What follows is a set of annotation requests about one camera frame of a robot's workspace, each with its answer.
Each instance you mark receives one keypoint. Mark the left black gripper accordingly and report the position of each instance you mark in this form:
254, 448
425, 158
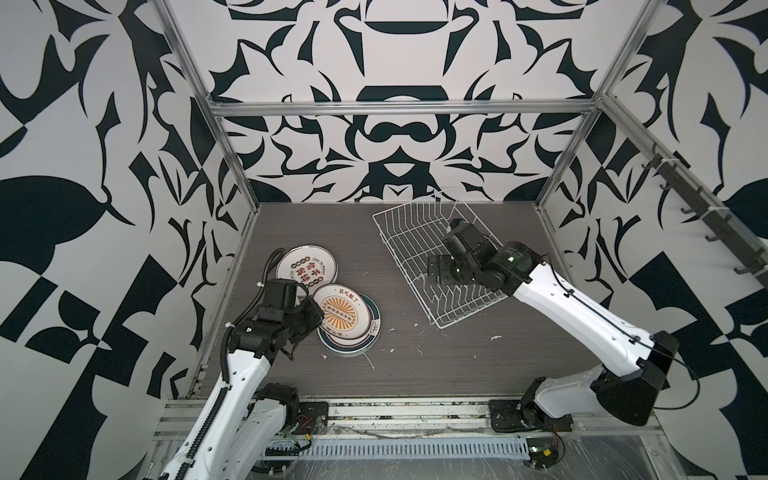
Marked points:
315, 314

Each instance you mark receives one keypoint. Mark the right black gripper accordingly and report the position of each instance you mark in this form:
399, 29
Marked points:
441, 275

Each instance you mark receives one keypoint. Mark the white wire dish rack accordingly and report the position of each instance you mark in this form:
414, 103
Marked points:
413, 233

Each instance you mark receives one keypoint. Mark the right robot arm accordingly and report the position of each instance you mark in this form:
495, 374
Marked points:
633, 363

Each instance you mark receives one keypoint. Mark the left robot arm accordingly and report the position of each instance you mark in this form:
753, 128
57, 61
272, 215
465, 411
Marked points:
243, 414

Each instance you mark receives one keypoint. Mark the small circuit board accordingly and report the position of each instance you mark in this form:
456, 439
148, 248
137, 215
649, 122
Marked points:
544, 452

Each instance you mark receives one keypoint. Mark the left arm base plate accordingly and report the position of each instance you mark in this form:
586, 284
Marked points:
310, 418

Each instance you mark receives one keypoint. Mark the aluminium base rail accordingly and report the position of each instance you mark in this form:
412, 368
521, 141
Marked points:
403, 416

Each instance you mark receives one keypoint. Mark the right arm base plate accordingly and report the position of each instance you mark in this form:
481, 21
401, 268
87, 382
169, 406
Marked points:
511, 416

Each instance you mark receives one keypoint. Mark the white slotted cable duct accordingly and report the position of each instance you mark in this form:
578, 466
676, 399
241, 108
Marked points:
515, 449

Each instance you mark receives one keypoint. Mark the aluminium frame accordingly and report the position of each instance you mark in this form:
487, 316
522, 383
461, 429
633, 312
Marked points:
603, 102

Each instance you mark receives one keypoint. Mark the wall hook rail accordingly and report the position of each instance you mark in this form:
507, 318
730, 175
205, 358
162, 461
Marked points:
700, 203

